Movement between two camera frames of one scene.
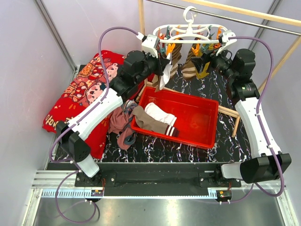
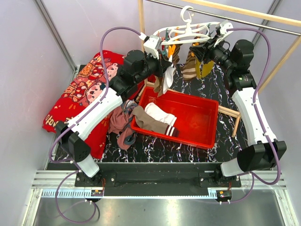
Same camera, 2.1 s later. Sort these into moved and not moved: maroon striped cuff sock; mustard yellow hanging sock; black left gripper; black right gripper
Moved: black right gripper
Not moved: mustard yellow hanging sock; black left gripper; maroon striped cuff sock
